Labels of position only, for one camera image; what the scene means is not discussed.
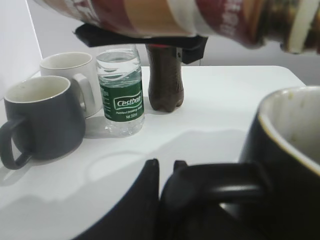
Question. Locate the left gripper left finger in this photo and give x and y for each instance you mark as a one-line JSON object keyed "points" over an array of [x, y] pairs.
{"points": [[133, 216]]}

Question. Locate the dark grey ceramic mug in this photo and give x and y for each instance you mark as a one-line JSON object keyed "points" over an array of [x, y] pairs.
{"points": [[45, 121]]}

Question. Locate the brown Nescafe coffee bottle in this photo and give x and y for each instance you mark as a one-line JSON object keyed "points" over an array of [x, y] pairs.
{"points": [[295, 24]]}

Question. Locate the dark cola bottle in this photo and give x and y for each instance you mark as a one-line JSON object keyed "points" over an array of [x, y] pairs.
{"points": [[165, 89]]}

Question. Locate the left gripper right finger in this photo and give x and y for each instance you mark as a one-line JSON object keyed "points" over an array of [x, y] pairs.
{"points": [[178, 168]]}

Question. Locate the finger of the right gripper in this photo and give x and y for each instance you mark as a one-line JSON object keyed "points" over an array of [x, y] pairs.
{"points": [[186, 49]]}

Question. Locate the white ceramic mug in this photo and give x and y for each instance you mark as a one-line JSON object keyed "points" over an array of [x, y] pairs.
{"points": [[80, 69]]}

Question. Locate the black ceramic mug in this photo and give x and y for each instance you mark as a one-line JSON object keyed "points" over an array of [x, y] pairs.
{"points": [[271, 193]]}

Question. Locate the Cestbon water bottle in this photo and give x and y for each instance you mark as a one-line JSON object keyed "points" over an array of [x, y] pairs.
{"points": [[119, 73]]}

